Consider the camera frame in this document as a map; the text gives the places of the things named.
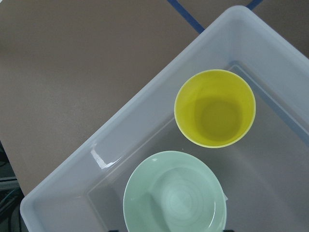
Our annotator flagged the yellow plastic cup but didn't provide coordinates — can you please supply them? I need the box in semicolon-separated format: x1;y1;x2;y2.
174;69;256;148

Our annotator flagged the light green bowl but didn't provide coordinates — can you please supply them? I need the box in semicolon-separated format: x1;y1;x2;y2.
123;151;227;232

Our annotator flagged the clear plastic bin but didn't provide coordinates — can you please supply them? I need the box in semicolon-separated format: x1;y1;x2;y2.
20;6;309;232

